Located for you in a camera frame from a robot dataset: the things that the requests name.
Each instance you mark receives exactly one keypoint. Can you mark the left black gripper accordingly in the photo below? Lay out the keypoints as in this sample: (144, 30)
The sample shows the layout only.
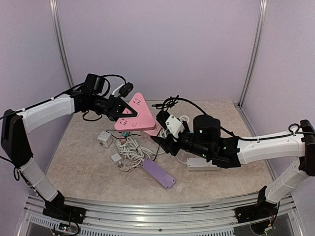
(115, 105)

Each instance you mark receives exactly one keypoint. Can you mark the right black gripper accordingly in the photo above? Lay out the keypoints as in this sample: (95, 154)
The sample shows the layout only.
(168, 146)

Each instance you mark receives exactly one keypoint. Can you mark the pink cube socket adapter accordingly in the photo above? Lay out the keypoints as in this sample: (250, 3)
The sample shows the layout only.
(153, 132)

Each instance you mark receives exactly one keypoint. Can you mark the pink plug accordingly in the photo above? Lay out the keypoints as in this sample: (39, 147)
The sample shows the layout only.
(122, 142)

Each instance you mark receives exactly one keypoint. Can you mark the white multi socket adapter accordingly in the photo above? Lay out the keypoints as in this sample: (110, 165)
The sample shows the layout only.
(105, 139)

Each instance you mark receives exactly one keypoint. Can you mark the white usb charger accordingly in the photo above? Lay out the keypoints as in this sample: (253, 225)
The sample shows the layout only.
(116, 159)

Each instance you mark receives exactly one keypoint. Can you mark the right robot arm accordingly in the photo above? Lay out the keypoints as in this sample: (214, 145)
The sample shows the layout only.
(298, 142)

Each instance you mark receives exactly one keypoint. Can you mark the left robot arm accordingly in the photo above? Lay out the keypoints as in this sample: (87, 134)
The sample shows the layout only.
(17, 125)

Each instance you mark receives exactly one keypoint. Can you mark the white power strip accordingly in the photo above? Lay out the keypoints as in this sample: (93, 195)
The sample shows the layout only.
(200, 164)

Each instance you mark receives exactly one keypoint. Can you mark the purple power strip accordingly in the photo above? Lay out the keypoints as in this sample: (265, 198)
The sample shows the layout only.
(158, 173)

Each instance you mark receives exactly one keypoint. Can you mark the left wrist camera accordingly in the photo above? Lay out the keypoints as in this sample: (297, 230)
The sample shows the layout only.
(123, 90)

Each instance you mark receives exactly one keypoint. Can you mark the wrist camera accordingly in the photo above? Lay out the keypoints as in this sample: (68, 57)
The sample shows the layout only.
(123, 90)
(170, 125)

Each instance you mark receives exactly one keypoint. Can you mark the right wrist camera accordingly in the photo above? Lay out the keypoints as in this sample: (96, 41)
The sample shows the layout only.
(170, 125)

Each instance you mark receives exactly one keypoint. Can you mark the front aluminium rail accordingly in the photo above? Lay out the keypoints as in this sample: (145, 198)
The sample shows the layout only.
(211, 218)

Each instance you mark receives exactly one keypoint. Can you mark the right aluminium frame post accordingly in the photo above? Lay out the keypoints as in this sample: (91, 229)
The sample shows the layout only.
(254, 53)

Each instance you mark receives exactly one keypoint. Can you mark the aluminium frame post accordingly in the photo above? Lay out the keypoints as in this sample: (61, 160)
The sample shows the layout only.
(254, 53)
(60, 43)

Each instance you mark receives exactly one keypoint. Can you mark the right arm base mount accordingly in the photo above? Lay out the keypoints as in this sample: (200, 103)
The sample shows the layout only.
(255, 212)

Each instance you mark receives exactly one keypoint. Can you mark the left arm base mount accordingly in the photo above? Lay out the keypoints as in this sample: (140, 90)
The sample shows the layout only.
(65, 213)

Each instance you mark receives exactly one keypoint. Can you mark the left aluminium frame post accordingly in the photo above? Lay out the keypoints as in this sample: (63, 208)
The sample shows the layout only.
(60, 43)

